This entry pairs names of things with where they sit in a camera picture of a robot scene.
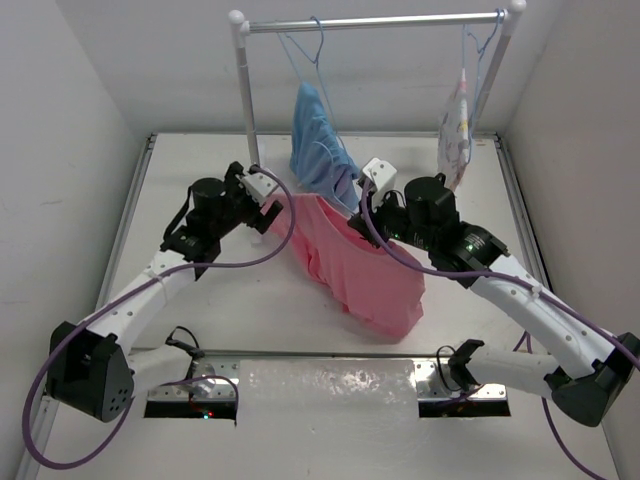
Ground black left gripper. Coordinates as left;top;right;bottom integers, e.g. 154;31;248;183
211;163;280;239

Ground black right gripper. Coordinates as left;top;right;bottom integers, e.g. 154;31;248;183
348;182;434;251

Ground pink t shirt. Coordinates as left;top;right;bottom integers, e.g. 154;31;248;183
288;194;426;341

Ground blue wire hanger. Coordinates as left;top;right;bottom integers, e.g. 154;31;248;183
308;140;358;213

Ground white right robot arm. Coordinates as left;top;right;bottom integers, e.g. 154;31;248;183
348;173;639;427

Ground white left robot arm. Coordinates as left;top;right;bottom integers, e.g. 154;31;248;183
45;162;283;422

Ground blue t shirt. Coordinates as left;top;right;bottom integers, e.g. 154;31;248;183
289;82;359;212

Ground blue hanger holding blue shirt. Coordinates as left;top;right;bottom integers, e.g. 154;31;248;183
275;15;351;151

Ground empty blue hanger right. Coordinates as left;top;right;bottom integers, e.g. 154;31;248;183
465;8;506;133

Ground blue hanger holding patterned garment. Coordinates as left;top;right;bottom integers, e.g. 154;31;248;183
461;24;469;76

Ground white patterned garment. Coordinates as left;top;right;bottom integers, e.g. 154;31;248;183
437;69;471;191

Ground white metal clothes rack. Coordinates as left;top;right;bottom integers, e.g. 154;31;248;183
228;1;526;165

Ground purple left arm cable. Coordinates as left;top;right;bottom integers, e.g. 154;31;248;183
21;167;297;470

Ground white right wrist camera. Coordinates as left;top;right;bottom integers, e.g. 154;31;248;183
357;157;397;211

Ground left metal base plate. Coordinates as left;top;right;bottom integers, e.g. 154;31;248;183
146;355;241;402

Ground metal base plate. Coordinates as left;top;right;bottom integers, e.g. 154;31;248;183
412;357;508;402
146;355;241;402

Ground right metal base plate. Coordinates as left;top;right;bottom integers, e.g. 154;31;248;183
412;357;508;402

